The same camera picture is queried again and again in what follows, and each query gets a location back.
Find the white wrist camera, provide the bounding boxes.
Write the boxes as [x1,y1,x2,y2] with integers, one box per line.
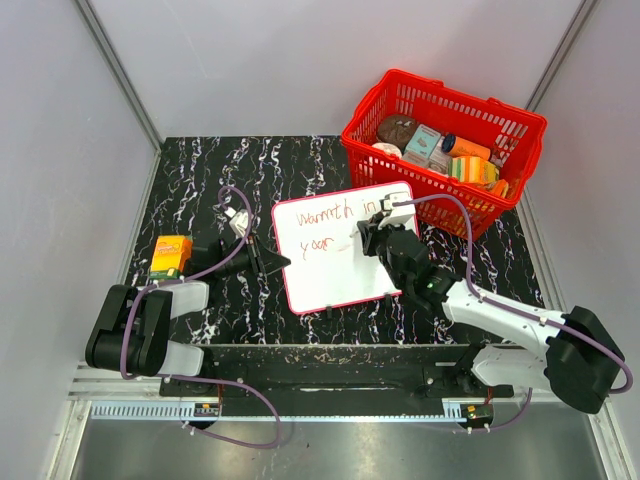
[378,191,415,230]
[224,207,250,239]

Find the yellow green sponge pack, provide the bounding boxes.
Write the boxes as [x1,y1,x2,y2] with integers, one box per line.
[449,156,499,184]

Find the pink framed whiteboard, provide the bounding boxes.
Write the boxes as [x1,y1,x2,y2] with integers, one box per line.
[272,181,413,315]

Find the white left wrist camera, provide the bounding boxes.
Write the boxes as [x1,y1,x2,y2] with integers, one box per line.
[224,207,250,239]

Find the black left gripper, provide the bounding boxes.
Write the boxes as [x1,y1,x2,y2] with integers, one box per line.
[215,232,291,279]

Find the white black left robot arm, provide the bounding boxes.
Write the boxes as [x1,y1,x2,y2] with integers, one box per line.
[85,234,291,396]

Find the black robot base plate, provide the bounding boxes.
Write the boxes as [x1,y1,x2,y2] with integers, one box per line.
[158,342,515,417]

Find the teal white small box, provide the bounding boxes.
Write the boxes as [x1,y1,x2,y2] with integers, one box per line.
[404,124,442,159]

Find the brown bread loaf package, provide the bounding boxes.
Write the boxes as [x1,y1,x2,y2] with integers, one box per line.
[376,114,418,149]

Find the white slotted cable duct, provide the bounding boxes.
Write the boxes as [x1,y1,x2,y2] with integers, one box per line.
[91,401,220,421]

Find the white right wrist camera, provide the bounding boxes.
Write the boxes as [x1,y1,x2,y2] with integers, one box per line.
[378,191,415,230]

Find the orange bottle with blue cap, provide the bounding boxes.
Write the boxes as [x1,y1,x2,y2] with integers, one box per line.
[441,133,491,160]

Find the orange yellow snack box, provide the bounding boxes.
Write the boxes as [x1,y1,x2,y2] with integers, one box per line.
[149,235,193,280]

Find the red plastic shopping basket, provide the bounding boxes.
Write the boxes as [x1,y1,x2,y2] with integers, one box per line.
[341,69,547,238]

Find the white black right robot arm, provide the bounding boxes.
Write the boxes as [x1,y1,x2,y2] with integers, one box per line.
[356,213,624,414]

